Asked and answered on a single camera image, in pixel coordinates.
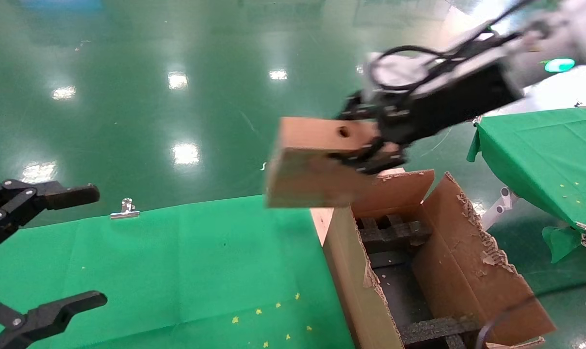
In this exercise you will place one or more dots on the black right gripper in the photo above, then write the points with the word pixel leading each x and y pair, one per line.
pixel 448 106

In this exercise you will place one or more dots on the small brown cardboard box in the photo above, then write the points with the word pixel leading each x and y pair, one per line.
pixel 312 179

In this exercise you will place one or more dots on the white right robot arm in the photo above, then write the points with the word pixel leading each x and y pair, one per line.
pixel 579 34

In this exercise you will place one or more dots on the large open cardboard carton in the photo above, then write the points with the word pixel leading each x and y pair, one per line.
pixel 467 271

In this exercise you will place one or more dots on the black foam insert block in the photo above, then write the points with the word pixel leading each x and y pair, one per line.
pixel 395 235
pixel 433 329

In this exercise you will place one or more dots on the white metal table leg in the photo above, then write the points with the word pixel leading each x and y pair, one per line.
pixel 501 203

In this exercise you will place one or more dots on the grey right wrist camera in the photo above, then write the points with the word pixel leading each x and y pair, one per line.
pixel 409 72

